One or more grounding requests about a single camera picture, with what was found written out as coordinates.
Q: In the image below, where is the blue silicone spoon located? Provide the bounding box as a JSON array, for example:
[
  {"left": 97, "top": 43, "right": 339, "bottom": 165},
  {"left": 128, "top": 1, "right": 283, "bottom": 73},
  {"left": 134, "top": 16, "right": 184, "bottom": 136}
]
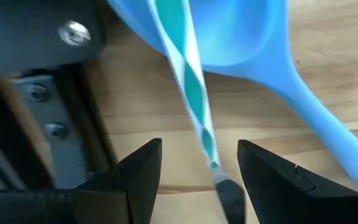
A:
[{"left": 106, "top": 0, "right": 358, "bottom": 190}]

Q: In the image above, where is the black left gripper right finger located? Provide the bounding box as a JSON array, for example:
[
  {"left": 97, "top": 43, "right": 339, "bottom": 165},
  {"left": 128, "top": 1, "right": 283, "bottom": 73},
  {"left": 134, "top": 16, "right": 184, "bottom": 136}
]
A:
[{"left": 237, "top": 139, "right": 358, "bottom": 224}]

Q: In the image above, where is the teal white patterned knife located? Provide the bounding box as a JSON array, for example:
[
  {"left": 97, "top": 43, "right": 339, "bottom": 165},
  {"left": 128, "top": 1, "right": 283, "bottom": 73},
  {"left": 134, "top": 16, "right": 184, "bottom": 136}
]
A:
[{"left": 147, "top": 0, "right": 247, "bottom": 224}]

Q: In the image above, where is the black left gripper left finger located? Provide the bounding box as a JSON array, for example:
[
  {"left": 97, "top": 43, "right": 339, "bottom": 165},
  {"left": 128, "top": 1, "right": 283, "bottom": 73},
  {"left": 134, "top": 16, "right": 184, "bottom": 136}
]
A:
[{"left": 0, "top": 138, "right": 163, "bottom": 224}]

